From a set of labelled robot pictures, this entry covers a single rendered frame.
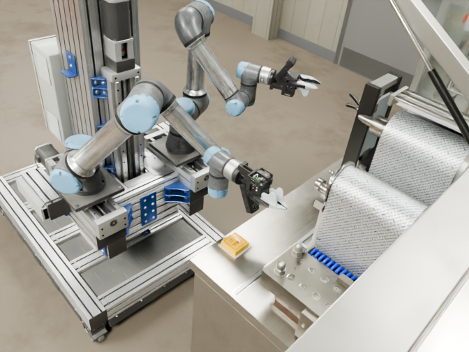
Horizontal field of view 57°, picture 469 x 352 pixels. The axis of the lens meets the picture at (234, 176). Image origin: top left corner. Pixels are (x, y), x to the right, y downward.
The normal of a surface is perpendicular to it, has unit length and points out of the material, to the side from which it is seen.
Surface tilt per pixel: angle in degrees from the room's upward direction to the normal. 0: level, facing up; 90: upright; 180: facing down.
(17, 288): 0
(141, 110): 85
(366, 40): 90
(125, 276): 0
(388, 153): 92
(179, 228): 0
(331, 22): 90
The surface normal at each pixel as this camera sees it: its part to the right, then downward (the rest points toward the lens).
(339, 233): -0.70, 0.39
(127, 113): 0.04, 0.54
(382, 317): 0.09, -0.78
